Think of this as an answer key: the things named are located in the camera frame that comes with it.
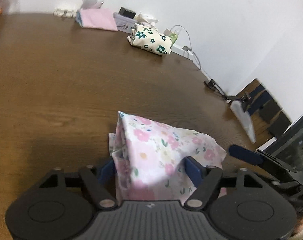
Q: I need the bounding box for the white wall socket strip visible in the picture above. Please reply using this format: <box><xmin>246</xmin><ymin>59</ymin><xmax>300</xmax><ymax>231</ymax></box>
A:
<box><xmin>53</xmin><ymin>8</ymin><xmax>77</xmax><ymax>18</ymax></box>

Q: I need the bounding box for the pink folded cloth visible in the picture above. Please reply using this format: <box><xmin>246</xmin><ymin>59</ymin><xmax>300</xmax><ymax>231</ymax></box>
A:
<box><xmin>75</xmin><ymin>8</ymin><xmax>117</xmax><ymax>32</ymax></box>

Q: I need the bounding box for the cream green-flower folded cloth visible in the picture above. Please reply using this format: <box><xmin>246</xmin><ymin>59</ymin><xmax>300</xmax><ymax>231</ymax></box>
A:
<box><xmin>127</xmin><ymin>24</ymin><xmax>172</xmax><ymax>56</ymax></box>

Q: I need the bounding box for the lavender box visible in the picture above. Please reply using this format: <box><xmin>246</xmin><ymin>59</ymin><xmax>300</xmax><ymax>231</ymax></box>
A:
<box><xmin>113</xmin><ymin>12</ymin><xmax>137</xmax><ymax>34</ymax></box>

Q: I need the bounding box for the small black box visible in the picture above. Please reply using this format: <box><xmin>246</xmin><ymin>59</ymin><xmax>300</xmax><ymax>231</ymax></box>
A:
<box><xmin>118</xmin><ymin>7</ymin><xmax>136</xmax><ymax>19</ymax></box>

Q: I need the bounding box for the white power strip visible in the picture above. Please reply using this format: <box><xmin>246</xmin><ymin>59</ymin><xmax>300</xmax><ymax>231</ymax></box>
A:
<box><xmin>172</xmin><ymin>44</ymin><xmax>196</xmax><ymax>61</ymax></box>

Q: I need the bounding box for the white cable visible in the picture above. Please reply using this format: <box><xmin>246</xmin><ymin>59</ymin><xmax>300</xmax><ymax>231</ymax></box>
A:
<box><xmin>171</xmin><ymin>24</ymin><xmax>202</xmax><ymax>69</ymax></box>

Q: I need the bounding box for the white round speaker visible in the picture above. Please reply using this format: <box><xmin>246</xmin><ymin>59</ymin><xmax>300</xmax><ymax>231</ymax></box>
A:
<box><xmin>81</xmin><ymin>0</ymin><xmax>104</xmax><ymax>9</ymax></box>

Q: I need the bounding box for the pink floral garment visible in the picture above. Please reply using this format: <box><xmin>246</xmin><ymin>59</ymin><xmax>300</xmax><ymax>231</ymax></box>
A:
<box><xmin>109</xmin><ymin>112</ymin><xmax>227</xmax><ymax>203</ymax></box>

